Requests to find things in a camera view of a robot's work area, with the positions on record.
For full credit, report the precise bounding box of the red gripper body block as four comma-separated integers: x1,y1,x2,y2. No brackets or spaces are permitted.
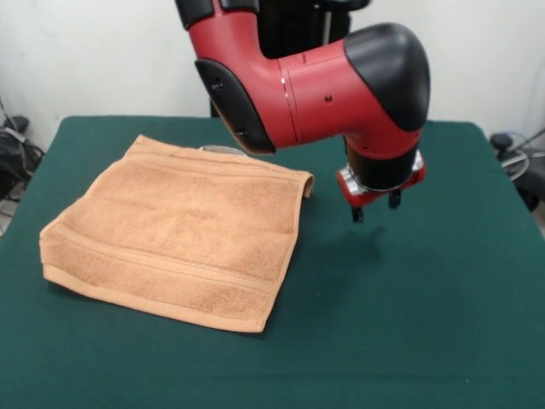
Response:
336,152,427,210

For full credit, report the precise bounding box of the tan terry towel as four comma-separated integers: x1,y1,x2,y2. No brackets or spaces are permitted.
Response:
38,134,316,333

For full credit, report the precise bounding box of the dark green table cloth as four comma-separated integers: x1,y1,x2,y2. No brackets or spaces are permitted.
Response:
0,115,545,409

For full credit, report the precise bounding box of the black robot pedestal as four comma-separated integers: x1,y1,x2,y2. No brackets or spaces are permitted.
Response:
208,0,371,120

